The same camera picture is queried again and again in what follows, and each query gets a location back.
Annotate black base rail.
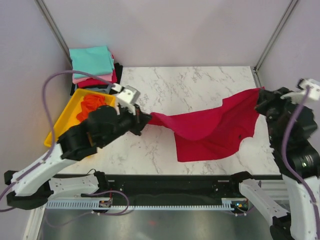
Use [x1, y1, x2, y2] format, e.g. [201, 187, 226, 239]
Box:
[105, 174, 244, 204]

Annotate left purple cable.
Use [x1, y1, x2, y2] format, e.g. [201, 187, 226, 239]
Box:
[0, 70, 121, 213]

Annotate crimson red t-shirt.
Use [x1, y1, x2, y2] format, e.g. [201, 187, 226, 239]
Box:
[149, 88, 260, 163]

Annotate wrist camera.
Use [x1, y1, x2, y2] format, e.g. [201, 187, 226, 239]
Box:
[280, 78, 320, 104]
[111, 83, 141, 115]

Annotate folded black t-shirt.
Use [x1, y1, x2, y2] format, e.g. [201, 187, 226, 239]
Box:
[69, 62, 123, 96]

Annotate left aluminium frame post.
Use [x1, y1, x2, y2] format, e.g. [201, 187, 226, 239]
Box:
[34, 0, 72, 66]

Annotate folded grey-blue t-shirt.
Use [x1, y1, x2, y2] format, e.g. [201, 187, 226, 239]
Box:
[85, 84, 112, 94]

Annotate folded pink t-shirt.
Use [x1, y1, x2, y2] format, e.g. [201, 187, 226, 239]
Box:
[71, 72, 113, 85]

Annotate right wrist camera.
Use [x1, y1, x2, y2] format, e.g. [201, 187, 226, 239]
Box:
[280, 78, 320, 104]

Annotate right aluminium frame post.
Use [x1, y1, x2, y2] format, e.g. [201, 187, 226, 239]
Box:
[253, 0, 300, 73]

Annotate white slotted cable duct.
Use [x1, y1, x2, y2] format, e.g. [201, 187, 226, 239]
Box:
[45, 198, 247, 211]

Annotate folded red t-shirt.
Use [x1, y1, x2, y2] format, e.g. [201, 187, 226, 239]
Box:
[72, 70, 114, 89]

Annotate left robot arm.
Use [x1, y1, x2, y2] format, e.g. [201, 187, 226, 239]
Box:
[0, 104, 152, 210]

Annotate aluminium frame post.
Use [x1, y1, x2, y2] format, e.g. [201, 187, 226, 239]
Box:
[34, 0, 72, 66]
[253, 0, 300, 73]

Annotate aluminium front rail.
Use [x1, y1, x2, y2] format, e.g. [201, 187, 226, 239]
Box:
[261, 179, 289, 201]

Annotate orange t-shirt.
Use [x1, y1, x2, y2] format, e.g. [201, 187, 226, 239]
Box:
[76, 94, 106, 122]

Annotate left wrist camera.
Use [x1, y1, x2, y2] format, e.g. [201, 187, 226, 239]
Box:
[111, 83, 141, 115]

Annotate yellow plastic tray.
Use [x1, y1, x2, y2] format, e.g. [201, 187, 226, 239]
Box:
[54, 88, 116, 139]

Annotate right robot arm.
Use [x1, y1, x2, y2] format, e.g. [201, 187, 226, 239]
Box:
[238, 87, 320, 240]

